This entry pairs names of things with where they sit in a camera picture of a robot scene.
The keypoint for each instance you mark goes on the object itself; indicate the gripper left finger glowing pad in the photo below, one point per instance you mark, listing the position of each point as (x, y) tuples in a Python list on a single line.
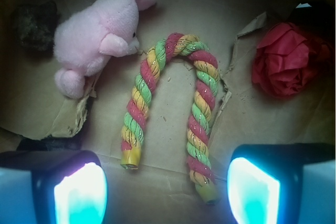
[(52, 187)]

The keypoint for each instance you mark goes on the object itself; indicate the red crumpled paper ball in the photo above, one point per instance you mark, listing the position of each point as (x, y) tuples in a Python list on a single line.
[(288, 58)]

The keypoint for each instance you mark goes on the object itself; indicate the pink plush bunny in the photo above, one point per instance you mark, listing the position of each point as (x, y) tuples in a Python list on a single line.
[(85, 42)]

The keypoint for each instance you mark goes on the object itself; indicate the dark brown rough lump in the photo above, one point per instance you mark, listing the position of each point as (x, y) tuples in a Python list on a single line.
[(34, 26)]

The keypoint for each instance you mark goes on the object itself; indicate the brown paper bag bin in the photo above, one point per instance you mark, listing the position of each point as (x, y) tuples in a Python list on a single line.
[(160, 191)]

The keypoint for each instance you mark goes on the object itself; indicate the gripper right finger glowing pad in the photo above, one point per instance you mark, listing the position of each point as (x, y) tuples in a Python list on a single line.
[(282, 183)]

